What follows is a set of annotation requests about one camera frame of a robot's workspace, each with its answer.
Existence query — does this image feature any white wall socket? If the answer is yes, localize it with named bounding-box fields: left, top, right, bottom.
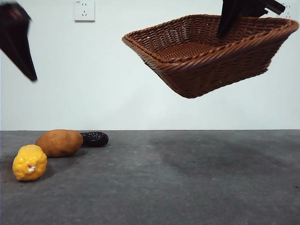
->
left=278, top=2, right=294, bottom=22
left=75, top=0, right=96, bottom=23

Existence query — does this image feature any purple eggplant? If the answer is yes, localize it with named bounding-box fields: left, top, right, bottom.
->
left=79, top=131, right=109, bottom=148

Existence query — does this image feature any brown potato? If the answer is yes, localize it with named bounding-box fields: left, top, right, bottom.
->
left=35, top=129, right=84, bottom=158

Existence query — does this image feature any brown wicker basket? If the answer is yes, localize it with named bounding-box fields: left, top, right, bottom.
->
left=121, top=14, right=300, bottom=99

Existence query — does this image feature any yellow corn cob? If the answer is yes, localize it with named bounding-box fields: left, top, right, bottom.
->
left=12, top=144, right=48, bottom=181

